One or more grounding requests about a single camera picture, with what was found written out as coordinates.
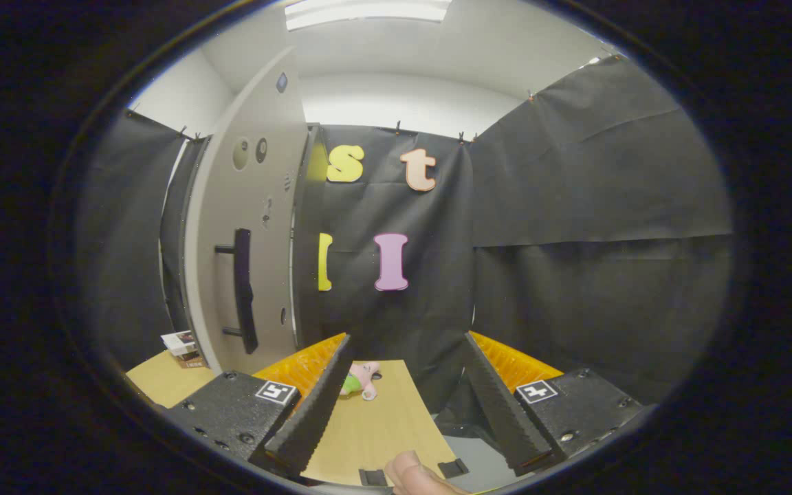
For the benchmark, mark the brown book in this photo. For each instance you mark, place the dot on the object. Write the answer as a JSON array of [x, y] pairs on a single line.
[[193, 361]]

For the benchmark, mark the white book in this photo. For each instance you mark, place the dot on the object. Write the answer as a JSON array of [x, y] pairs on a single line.
[[179, 342]]

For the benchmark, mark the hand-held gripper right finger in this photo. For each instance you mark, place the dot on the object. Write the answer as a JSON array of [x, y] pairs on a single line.
[[499, 405]]

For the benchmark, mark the black table bracket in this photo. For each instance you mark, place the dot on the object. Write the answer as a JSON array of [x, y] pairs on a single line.
[[372, 477], [452, 467]]

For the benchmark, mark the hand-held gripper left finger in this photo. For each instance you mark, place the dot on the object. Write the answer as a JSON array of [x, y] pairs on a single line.
[[317, 405]]

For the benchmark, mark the ceiling light panel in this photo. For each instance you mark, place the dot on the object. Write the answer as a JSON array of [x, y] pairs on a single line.
[[590, 62], [368, 12]]

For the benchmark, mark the grey shoe cabinet door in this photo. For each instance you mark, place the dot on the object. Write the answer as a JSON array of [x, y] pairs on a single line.
[[231, 199]]

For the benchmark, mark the black backdrop cloth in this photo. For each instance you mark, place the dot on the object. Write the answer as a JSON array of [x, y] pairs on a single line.
[[575, 275]]

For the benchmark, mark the dark grey shoe cabinet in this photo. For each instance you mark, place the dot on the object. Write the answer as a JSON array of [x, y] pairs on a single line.
[[306, 275]]

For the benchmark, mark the pink and green plush toy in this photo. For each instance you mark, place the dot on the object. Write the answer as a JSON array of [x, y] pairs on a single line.
[[361, 378]]

